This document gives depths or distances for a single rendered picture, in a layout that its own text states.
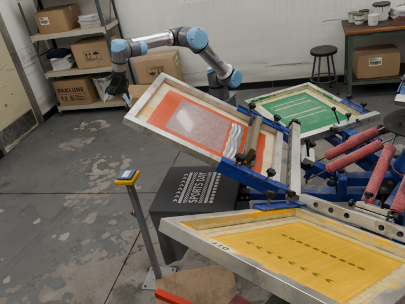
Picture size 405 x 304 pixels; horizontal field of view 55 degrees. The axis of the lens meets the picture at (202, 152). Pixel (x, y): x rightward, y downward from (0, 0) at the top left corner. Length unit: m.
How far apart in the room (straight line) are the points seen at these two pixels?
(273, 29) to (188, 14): 1.22
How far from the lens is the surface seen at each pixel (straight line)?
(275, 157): 2.04
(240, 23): 5.76
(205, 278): 3.01
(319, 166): 2.09
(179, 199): 2.20
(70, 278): 3.44
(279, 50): 5.82
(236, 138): 2.06
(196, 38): 2.26
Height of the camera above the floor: 2.24
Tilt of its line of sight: 30 degrees down
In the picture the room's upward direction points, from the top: 11 degrees counter-clockwise
